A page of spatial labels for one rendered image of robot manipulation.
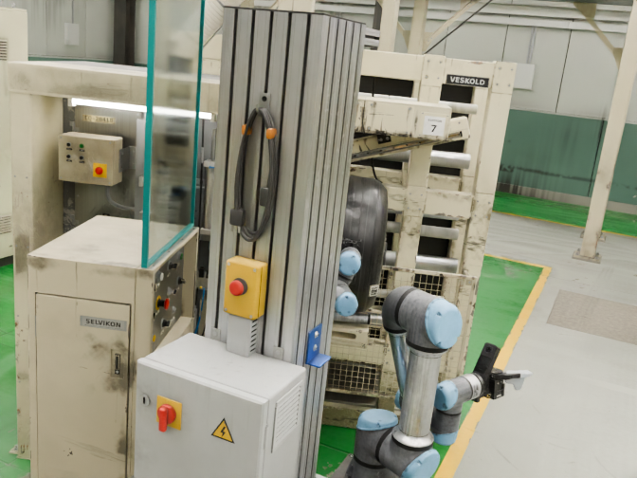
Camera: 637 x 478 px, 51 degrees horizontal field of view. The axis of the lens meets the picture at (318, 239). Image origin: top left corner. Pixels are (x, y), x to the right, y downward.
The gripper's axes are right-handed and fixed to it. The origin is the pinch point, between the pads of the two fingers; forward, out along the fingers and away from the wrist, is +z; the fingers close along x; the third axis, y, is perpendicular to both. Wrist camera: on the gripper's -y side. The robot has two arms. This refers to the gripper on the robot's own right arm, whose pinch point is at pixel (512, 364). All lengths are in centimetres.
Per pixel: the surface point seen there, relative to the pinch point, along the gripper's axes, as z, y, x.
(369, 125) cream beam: 27, -74, -97
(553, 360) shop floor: 247, 90, -130
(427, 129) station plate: 46, -73, -79
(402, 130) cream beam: 38, -73, -87
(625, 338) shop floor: 345, 91, -125
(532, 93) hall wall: 813, -135, -532
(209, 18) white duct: -24, -119, -143
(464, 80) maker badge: 79, -96, -87
